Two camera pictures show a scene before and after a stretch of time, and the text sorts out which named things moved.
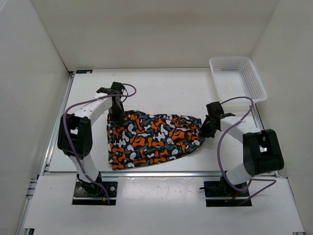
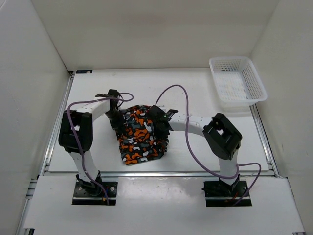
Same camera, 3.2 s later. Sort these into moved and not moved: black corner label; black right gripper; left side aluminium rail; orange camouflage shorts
Moved: black right gripper; orange camouflage shorts
Not moved: left side aluminium rail; black corner label
